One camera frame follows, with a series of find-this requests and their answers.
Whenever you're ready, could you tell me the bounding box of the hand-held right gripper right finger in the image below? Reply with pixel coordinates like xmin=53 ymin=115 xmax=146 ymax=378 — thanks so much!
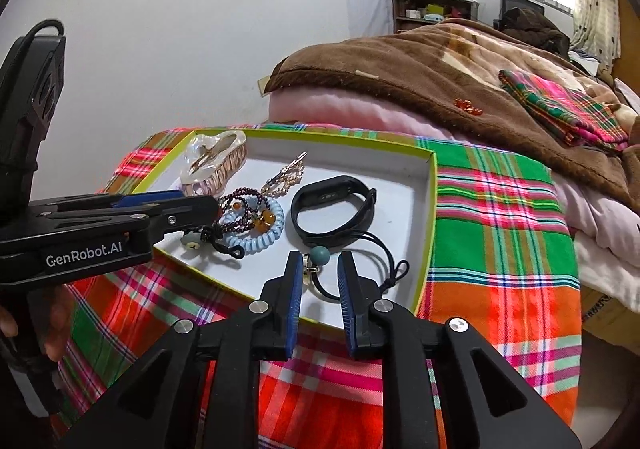
xmin=337 ymin=251 xmax=583 ymax=449

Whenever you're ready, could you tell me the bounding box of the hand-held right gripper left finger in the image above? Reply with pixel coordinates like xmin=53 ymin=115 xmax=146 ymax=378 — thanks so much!
xmin=62 ymin=251 xmax=305 ymax=449

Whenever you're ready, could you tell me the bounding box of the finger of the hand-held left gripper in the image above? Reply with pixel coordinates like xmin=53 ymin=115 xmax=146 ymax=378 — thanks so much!
xmin=50 ymin=194 xmax=221 ymax=242
xmin=27 ymin=189 xmax=186 ymax=215

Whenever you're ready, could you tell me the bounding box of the black hair tie round charm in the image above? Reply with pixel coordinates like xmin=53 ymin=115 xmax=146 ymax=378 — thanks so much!
xmin=180 ymin=224 xmax=246 ymax=262

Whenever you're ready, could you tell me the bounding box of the pearly hair claw clip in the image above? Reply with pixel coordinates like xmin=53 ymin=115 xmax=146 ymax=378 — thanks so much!
xmin=180 ymin=129 xmax=248 ymax=197

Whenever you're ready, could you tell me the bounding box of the black hair tie teal bead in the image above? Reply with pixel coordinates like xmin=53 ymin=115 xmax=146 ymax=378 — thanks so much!
xmin=302 ymin=229 xmax=411 ymax=302

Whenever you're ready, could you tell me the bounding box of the blue spiral hair tie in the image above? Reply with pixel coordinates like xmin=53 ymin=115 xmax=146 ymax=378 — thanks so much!
xmin=220 ymin=196 xmax=286 ymax=257

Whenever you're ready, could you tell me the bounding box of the dark red beaded bracelet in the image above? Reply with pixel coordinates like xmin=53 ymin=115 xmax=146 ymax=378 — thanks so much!
xmin=217 ymin=186 xmax=278 ymax=235

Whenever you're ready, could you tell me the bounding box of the gold hair clip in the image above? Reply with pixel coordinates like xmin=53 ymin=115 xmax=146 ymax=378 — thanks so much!
xmin=260 ymin=152 xmax=308 ymax=197

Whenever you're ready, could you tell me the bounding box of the yellow-green cardboard box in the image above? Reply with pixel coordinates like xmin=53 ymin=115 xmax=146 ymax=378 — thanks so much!
xmin=132 ymin=128 xmax=438 ymax=332

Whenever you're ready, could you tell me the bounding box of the person's left hand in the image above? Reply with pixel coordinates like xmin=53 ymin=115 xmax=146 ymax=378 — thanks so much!
xmin=0 ymin=286 xmax=68 ymax=362

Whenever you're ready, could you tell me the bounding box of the black smart band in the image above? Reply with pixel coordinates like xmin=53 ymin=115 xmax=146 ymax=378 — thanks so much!
xmin=291 ymin=175 xmax=378 ymax=246

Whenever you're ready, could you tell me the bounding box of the plaid bed sheet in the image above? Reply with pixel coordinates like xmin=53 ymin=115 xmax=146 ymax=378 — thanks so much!
xmin=50 ymin=122 xmax=586 ymax=449

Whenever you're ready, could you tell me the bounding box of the brown fleece blanket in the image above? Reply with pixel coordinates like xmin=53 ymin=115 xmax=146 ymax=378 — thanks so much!
xmin=263 ymin=22 xmax=640 ymax=207

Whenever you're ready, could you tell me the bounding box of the brown cardboard box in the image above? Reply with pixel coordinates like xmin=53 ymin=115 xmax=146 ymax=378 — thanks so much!
xmin=580 ymin=286 xmax=640 ymax=345

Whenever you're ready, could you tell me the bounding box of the folded plaid cloth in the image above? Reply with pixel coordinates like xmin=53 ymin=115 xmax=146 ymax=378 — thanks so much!
xmin=498 ymin=68 xmax=628 ymax=152

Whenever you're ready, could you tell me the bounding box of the dark jacket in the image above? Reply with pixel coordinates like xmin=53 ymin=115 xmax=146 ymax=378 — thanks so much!
xmin=500 ymin=6 xmax=571 ymax=57

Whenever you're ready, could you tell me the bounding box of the black television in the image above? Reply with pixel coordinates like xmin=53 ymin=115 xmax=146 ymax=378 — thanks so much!
xmin=501 ymin=0 xmax=546 ymax=20

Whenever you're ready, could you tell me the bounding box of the wooden wardrobe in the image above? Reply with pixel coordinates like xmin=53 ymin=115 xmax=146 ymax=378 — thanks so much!
xmin=614 ymin=0 xmax=640 ymax=80

